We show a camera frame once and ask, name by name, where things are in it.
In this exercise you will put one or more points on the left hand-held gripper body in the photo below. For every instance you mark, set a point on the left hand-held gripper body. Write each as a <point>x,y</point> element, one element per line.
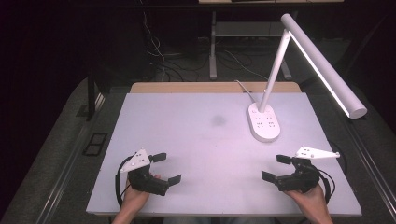
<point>146,182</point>

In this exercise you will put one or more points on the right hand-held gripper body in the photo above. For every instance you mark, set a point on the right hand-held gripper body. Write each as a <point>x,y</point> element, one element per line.
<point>303,182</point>

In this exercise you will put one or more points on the person's right hand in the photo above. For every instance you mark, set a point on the person's right hand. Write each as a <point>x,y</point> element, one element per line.
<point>311,197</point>

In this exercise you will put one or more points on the person's left hand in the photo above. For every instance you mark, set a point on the person's left hand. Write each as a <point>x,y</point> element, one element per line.
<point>135,197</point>

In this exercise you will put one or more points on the white desk lamp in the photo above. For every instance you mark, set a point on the white desk lamp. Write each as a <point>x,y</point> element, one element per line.
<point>263,125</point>

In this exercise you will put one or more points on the black rectangular floor frame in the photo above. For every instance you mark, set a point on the black rectangular floor frame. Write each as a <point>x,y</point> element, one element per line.
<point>93,134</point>

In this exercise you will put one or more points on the metal floor rail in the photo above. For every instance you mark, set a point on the metal floor rail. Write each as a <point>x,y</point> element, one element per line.
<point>371,162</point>
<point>61,186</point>

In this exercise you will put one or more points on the black stand post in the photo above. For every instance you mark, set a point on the black stand post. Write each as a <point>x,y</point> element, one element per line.
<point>91,99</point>

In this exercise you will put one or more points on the grey metal desk frame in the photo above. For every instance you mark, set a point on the grey metal desk frame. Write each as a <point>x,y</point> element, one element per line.
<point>213,62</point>

